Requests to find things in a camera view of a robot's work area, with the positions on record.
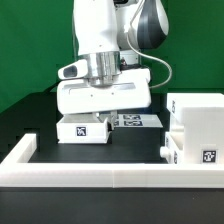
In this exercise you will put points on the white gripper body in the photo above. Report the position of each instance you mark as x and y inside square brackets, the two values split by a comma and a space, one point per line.
[129, 90]

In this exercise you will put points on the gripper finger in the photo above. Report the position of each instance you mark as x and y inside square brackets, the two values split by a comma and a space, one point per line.
[100, 117]
[112, 119]

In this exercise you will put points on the white drawer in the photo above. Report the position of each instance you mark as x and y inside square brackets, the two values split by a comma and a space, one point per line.
[172, 151]
[83, 129]

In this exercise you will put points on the white drawer cabinet box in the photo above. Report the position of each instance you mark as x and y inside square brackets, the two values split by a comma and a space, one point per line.
[199, 119]

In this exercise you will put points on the white front drawer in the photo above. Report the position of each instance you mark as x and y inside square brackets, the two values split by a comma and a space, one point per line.
[172, 151]

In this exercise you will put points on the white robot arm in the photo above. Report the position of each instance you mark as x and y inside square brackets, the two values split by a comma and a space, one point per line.
[101, 82]

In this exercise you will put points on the marker tag sheet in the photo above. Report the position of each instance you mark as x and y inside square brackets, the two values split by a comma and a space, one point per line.
[137, 121]

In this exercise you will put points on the white U-shaped border fence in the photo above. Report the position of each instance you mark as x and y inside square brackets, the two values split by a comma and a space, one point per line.
[16, 170]

